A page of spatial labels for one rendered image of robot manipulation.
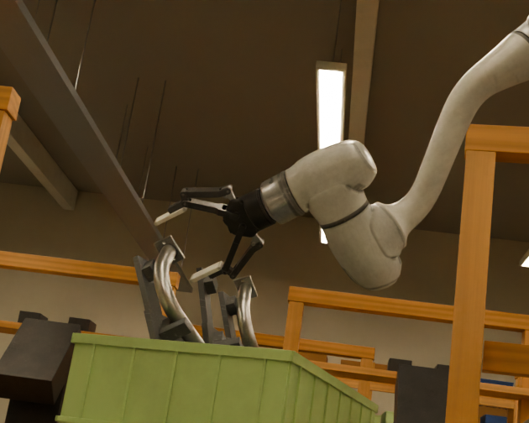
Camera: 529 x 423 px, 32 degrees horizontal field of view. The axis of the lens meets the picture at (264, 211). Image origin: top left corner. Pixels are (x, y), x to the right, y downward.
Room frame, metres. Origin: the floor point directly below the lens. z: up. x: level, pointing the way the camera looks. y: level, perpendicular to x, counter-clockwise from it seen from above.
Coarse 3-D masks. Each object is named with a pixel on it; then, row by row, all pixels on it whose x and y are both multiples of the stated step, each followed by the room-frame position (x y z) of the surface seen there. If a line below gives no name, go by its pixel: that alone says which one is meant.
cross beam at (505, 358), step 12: (492, 348) 2.71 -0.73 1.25; (504, 348) 2.70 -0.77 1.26; (516, 348) 2.70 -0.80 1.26; (528, 348) 2.69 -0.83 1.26; (492, 360) 2.71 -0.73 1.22; (504, 360) 2.70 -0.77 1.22; (516, 360) 2.70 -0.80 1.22; (528, 360) 2.69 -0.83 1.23; (492, 372) 2.73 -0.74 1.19; (504, 372) 2.70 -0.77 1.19; (516, 372) 2.69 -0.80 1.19; (528, 372) 2.69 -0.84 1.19
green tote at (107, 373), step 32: (96, 352) 1.62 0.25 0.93; (128, 352) 1.59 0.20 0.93; (160, 352) 1.57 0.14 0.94; (192, 352) 1.55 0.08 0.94; (224, 352) 1.52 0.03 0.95; (256, 352) 1.50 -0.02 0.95; (288, 352) 1.48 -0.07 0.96; (96, 384) 1.61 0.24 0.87; (128, 384) 1.59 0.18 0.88; (160, 384) 1.57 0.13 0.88; (192, 384) 1.55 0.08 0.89; (224, 384) 1.52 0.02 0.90; (256, 384) 1.50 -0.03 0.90; (288, 384) 1.49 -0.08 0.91; (320, 384) 1.64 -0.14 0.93; (64, 416) 1.63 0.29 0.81; (96, 416) 1.61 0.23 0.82; (128, 416) 1.59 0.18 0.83; (160, 416) 1.56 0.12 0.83; (192, 416) 1.54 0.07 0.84; (224, 416) 1.52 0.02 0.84; (256, 416) 1.50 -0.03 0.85; (288, 416) 1.50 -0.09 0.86; (320, 416) 1.67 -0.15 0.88; (352, 416) 1.87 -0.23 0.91
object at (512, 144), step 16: (480, 128) 2.64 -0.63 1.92; (496, 128) 2.63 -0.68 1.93; (512, 128) 2.62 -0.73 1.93; (528, 128) 2.61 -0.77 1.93; (480, 144) 2.64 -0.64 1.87; (496, 144) 2.63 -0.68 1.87; (512, 144) 2.62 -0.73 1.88; (528, 144) 2.61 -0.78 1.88; (496, 160) 2.70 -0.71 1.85; (512, 160) 2.69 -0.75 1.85; (528, 160) 2.67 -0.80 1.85
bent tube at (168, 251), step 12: (168, 240) 1.75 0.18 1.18; (168, 252) 1.73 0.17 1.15; (180, 252) 1.77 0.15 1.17; (156, 264) 1.70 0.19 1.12; (168, 264) 1.70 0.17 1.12; (156, 276) 1.68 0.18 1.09; (168, 276) 1.69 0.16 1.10; (156, 288) 1.68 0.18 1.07; (168, 288) 1.68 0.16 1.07; (168, 300) 1.67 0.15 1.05; (168, 312) 1.68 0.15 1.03; (180, 312) 1.69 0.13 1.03; (192, 336) 1.71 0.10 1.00
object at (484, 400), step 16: (304, 352) 9.26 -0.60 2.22; (384, 368) 9.16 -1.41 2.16; (352, 384) 9.09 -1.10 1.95; (384, 384) 9.05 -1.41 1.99; (512, 384) 9.01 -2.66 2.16; (480, 400) 8.95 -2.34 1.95; (496, 400) 8.94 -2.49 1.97; (512, 400) 8.96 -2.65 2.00; (384, 416) 9.26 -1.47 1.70; (512, 416) 9.38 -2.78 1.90
